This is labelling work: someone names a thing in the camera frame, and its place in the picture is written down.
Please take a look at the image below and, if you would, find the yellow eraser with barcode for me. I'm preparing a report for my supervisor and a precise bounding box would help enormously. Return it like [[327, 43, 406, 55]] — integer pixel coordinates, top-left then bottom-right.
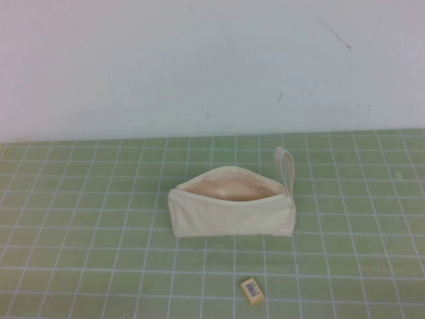
[[240, 278, 264, 298]]

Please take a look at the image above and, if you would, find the cream fabric pencil case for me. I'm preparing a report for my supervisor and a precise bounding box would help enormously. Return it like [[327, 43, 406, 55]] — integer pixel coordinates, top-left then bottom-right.
[[167, 146, 297, 239]]

